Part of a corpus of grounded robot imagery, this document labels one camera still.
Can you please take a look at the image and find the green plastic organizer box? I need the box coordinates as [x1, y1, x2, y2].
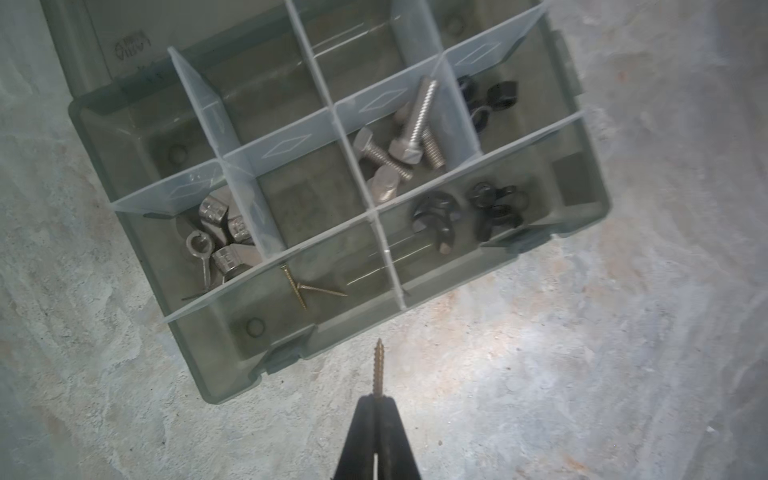
[42, 1, 610, 404]

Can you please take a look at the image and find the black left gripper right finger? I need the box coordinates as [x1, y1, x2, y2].
[375, 396, 421, 480]

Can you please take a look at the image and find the small brass screw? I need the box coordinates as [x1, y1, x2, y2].
[372, 339, 385, 398]
[280, 264, 308, 311]
[297, 283, 348, 297]

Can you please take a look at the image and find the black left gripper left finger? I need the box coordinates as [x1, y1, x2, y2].
[333, 394, 377, 480]

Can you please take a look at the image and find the silver eye bolt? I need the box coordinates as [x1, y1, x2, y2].
[185, 230, 214, 292]

